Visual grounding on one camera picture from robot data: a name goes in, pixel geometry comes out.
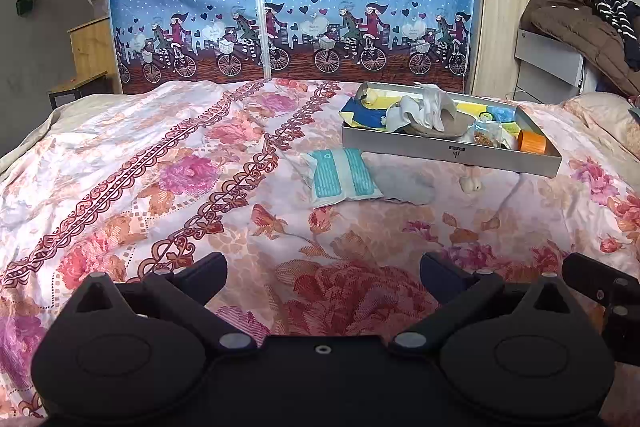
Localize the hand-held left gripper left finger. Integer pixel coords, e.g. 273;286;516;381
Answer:
62;252;258;354

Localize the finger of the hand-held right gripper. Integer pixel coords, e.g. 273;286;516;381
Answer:
561;253;640;305

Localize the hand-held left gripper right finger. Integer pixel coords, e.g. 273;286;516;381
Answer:
388;252;582;355

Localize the grey shallow tray box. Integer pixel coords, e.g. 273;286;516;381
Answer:
341;81;564;178

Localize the clear bag of golden bits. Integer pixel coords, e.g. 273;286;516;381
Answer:
471;119;507;151

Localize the grey drawstring pouch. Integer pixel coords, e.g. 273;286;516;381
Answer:
399;113;477;138

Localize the white cloth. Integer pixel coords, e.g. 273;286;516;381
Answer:
387;82;459;136

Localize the floral pink bedsheet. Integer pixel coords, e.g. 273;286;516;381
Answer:
0;78;640;420

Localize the grey cloth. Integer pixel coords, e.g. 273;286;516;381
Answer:
369;161;437;206

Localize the teal wet wipe packet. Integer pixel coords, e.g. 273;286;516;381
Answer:
300;148;383;208

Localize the beige quilt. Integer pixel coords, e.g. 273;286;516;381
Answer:
561;92;640;160

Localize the blue and yellow printed cloth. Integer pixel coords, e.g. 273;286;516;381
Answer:
341;84;532;142

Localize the white grey box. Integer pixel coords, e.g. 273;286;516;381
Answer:
514;28;587;106

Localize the small wooden side table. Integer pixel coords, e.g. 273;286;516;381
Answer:
48;70;109;110

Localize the brown padded coat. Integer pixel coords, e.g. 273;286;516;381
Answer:
520;0;640;96

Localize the small wooden cabinet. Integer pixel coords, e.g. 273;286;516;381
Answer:
67;15;119;96

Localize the black white striped garment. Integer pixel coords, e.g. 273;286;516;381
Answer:
583;0;640;42

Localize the light wooden wardrobe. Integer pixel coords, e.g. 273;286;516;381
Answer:
471;0;603;102

